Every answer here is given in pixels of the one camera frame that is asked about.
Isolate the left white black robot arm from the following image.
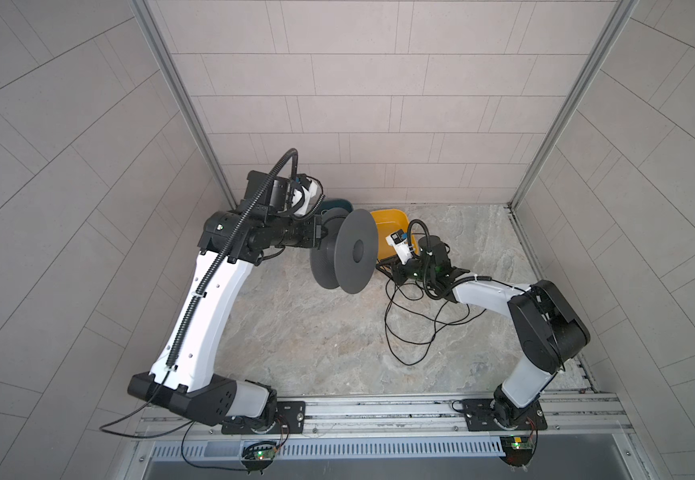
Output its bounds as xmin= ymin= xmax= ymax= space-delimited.
xmin=128 ymin=148 xmax=326 ymax=432

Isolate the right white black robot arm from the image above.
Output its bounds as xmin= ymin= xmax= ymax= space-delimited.
xmin=385 ymin=219 xmax=591 ymax=430

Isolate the yellow plastic bin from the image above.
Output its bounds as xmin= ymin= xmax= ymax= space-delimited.
xmin=371 ymin=209 xmax=409 ymax=261

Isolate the black cable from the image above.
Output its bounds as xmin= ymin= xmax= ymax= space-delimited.
xmin=376 ymin=263 xmax=489 ymax=367

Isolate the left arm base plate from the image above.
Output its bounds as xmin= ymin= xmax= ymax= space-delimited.
xmin=221 ymin=401 xmax=307 ymax=435

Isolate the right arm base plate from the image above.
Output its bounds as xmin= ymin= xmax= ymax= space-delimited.
xmin=457 ymin=398 xmax=547 ymax=432

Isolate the right circuit board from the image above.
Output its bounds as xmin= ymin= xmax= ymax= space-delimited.
xmin=499 ymin=436 xmax=535 ymax=467

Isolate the teal plastic bin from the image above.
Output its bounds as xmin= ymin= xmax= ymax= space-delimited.
xmin=319 ymin=198 xmax=353 ymax=214

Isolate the aluminium mounting rail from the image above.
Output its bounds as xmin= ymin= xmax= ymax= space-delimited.
xmin=130 ymin=392 xmax=633 ymax=445

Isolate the circuit board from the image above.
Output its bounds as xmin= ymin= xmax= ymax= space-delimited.
xmin=499 ymin=436 xmax=535 ymax=467
xmin=242 ymin=441 xmax=279 ymax=462

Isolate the left circuit board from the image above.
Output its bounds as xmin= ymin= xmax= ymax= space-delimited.
xmin=242 ymin=441 xmax=279 ymax=462

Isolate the dark grey cable spool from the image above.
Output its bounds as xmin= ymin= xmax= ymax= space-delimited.
xmin=310 ymin=208 xmax=379 ymax=294

